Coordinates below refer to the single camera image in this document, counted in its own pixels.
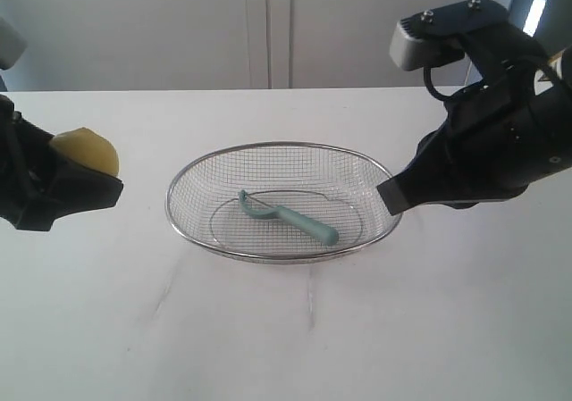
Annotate teal handled peeler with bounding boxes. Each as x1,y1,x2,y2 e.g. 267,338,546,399
238,190,340,246

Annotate yellow lemon with sticker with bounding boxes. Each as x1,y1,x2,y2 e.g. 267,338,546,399
49,127,120,178

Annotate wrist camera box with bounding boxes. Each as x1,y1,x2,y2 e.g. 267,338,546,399
0,17,28,71
389,0,509,71

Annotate metal wire mesh basket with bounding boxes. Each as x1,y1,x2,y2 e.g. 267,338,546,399
165,141,401,263

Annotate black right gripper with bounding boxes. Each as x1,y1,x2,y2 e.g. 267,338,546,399
376,30,571,215

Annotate white cabinet doors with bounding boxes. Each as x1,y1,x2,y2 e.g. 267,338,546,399
1,0,511,91

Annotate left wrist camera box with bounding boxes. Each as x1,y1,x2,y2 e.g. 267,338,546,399
0,17,28,71

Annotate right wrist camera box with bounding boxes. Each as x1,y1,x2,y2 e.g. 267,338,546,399
389,0,509,71

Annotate dark window frame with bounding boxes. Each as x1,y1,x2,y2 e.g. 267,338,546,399
509,0,571,54

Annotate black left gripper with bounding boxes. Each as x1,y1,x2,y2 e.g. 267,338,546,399
1,95,123,231

